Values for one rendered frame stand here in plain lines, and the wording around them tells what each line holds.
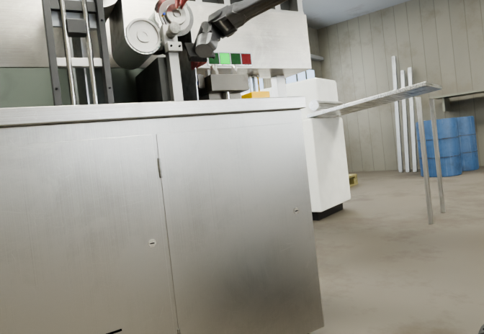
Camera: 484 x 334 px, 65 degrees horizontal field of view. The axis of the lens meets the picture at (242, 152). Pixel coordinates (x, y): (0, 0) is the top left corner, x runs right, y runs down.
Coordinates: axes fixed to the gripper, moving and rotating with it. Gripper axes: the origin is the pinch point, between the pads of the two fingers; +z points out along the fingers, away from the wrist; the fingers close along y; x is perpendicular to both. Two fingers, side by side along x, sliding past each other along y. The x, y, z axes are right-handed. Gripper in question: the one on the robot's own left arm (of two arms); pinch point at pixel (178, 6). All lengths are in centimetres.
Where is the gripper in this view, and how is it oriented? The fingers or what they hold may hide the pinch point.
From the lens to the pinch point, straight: 144.2
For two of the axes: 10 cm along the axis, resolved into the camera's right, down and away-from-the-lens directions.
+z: -2.7, 7.0, 6.6
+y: 8.8, -0.9, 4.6
